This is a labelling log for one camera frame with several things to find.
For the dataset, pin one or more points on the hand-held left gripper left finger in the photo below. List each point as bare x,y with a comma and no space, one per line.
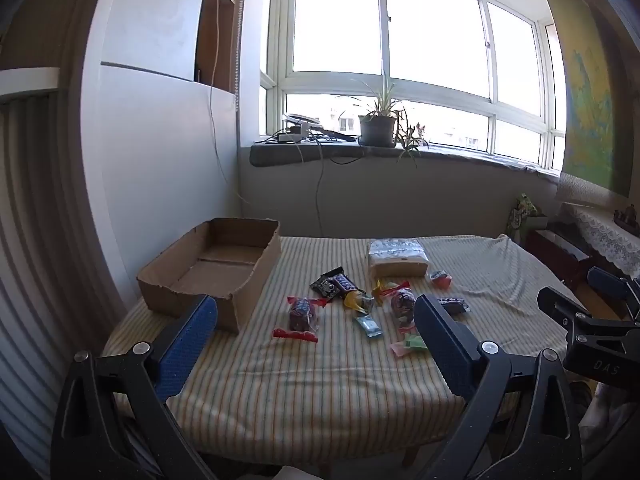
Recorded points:
187,350

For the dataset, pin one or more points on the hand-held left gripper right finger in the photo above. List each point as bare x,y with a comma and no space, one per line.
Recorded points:
445,355

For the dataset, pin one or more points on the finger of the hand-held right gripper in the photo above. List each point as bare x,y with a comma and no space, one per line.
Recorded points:
615,285
560,305

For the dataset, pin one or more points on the green candy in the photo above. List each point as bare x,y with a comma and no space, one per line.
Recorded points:
415,342

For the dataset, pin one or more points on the pink wafer packet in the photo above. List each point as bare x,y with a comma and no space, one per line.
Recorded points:
400,349

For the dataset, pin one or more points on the brown chocolate bar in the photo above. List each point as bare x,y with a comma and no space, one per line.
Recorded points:
454,305
346,283

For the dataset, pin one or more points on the clear cookie packet red ends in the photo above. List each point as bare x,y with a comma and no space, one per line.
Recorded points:
302,312
402,305

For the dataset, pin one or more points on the teal candy packet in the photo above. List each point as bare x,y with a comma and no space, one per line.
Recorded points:
369,326

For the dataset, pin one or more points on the brown cardboard box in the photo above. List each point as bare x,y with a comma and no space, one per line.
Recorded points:
220,265

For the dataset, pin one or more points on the bread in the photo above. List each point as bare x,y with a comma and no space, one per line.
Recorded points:
397,262

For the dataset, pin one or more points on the yellow candy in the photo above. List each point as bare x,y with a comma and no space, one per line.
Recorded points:
355,300

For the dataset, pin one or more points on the black patterned candy packet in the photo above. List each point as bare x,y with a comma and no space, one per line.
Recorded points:
324,286

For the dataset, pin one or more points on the dark wooden chest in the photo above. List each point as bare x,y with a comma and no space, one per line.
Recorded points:
555,260

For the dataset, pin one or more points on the white lace cloth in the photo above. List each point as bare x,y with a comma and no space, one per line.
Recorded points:
600,240

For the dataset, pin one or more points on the green carton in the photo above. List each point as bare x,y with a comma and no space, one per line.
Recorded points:
525,207

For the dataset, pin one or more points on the striped tablecloth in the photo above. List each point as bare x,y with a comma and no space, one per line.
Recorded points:
325,385

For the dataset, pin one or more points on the white ribbed panel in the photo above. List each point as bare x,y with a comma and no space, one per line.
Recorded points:
30,260

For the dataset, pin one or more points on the white refrigerator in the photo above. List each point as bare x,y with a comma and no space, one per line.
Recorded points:
160,160

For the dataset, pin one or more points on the small aloe plant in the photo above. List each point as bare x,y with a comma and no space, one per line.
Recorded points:
411,140

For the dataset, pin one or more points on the potted spider plant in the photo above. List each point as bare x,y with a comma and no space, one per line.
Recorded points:
377,130

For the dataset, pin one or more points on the white power strip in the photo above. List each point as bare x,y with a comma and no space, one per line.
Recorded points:
290,137

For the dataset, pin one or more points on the brown wooden cabinet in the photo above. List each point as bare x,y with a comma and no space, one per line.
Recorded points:
205,45

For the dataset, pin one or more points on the white framed window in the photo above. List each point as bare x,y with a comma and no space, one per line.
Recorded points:
340,20

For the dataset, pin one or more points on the wall map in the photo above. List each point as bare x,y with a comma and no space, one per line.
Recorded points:
590,110

